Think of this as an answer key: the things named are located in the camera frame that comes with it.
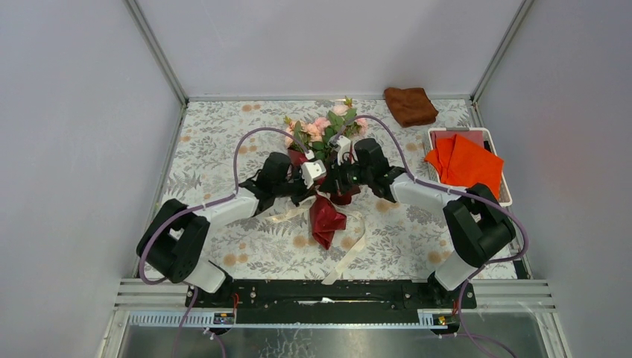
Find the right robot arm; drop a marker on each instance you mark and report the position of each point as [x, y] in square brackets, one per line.
[479, 228]

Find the cream printed ribbon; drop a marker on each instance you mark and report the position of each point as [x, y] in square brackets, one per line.
[357, 242]

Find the dark red wrapping paper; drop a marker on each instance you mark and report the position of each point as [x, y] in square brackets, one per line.
[325, 219]

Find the floral tablecloth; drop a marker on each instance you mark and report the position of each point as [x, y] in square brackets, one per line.
[223, 140]

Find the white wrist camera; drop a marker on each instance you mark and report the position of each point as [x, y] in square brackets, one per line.
[342, 149]
[312, 170]

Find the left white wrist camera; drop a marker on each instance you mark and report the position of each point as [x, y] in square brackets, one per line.
[312, 170]

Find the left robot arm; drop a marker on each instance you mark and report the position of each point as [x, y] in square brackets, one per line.
[174, 240]

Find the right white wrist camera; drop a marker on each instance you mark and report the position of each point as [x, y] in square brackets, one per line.
[342, 149]

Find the orange cloth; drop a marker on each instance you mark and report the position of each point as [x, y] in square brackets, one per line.
[460, 162]

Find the white plastic basket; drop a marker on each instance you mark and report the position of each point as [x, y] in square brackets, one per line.
[505, 198]

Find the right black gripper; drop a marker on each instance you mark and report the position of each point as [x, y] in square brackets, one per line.
[335, 180]

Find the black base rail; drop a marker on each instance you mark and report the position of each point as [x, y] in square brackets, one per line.
[343, 302]

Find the pink fake flower bouquet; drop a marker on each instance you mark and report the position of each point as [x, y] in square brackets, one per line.
[315, 134]

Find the dark red paper in basket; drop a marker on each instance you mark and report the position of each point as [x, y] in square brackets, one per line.
[476, 137]

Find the brown folded cloth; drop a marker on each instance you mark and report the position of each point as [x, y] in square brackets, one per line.
[410, 107]

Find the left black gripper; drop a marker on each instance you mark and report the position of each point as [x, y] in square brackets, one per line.
[304, 192]

